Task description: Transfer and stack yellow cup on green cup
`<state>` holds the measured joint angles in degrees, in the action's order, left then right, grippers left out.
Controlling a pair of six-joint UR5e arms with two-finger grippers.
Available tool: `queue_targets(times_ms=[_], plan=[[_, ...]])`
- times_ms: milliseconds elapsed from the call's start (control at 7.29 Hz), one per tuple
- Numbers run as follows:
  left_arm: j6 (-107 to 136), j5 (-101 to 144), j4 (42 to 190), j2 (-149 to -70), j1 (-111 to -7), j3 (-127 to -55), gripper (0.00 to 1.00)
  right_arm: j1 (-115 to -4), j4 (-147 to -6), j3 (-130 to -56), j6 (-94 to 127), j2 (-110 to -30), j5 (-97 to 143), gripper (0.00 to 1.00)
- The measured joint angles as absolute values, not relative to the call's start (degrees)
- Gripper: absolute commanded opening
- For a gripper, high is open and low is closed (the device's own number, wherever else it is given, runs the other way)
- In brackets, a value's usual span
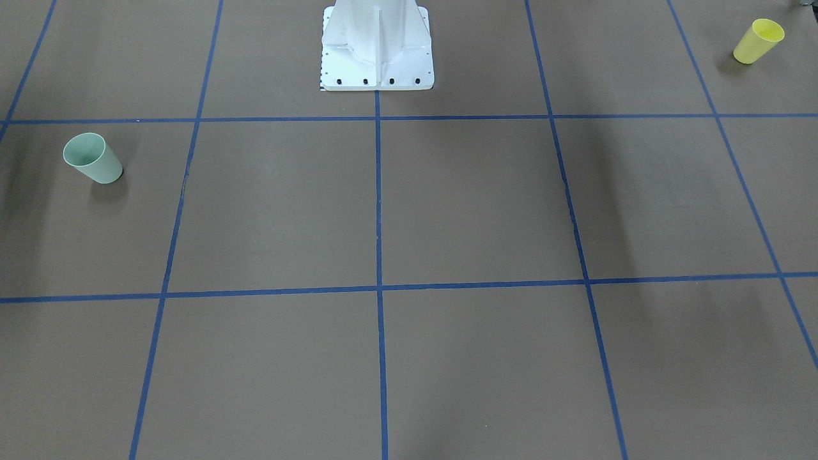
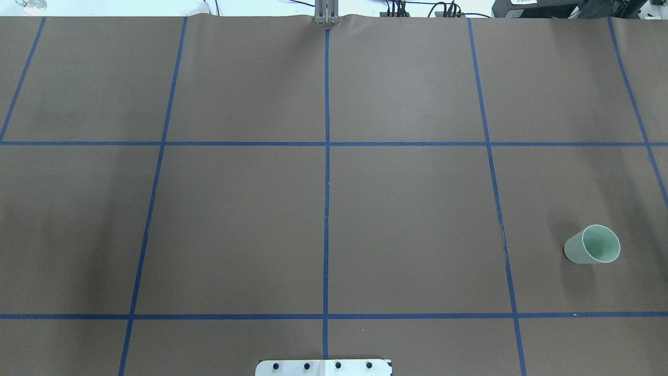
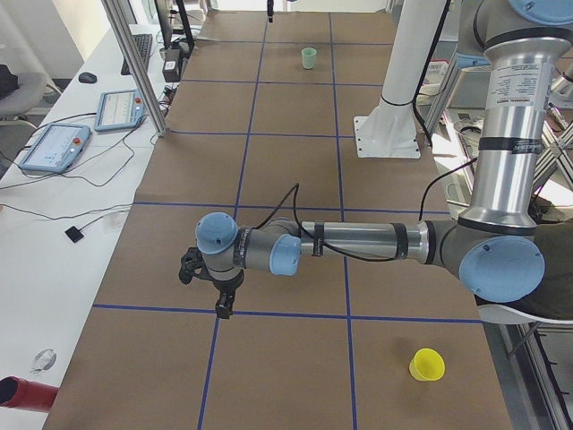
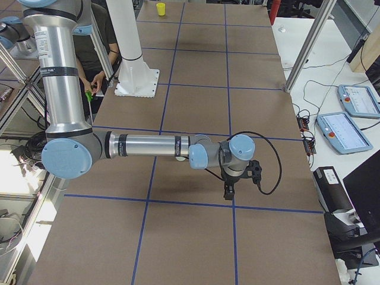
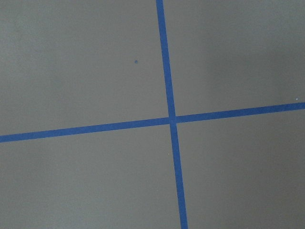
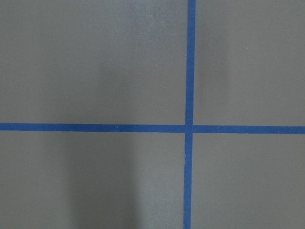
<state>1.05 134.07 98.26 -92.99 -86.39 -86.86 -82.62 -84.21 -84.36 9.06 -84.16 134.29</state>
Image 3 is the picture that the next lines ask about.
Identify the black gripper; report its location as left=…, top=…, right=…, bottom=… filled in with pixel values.
left=212, top=270, right=244, bottom=319

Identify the yellow plastic cup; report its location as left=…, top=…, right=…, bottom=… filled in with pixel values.
left=408, top=348, right=446, bottom=382

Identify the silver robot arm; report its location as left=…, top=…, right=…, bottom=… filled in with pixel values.
left=179, top=1, right=572, bottom=322

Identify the green plastic cup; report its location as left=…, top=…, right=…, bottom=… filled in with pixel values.
left=301, top=47, right=317, bottom=70

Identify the black power adapter box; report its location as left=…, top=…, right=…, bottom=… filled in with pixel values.
left=162, top=48, right=182, bottom=82

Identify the black keyboard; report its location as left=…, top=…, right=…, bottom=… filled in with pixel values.
left=120, top=33, right=153, bottom=75

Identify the small black square pad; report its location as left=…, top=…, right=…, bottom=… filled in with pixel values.
left=64, top=226, right=84, bottom=243

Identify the far blue teach pendant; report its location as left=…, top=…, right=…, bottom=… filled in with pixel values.
left=94, top=90, right=146, bottom=133

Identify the blue teach pendant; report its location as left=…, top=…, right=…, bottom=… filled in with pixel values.
left=94, top=90, right=146, bottom=133
left=18, top=125, right=91, bottom=174

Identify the black computer mouse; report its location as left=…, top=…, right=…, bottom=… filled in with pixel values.
left=78, top=72, right=98, bottom=84

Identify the red cylinder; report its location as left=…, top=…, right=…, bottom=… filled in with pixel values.
left=1, top=376, right=58, bottom=412

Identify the near blue teach pendant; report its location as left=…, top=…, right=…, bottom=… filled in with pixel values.
left=18, top=125, right=91, bottom=174

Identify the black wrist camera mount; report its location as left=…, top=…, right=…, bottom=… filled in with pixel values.
left=178, top=246, right=210, bottom=285

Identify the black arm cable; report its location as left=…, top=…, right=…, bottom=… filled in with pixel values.
left=250, top=182, right=404, bottom=262

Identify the aluminium frame post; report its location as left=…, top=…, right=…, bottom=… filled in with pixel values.
left=101, top=0, right=167, bottom=137

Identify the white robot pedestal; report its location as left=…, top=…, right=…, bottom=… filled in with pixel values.
left=354, top=0, right=449, bottom=159

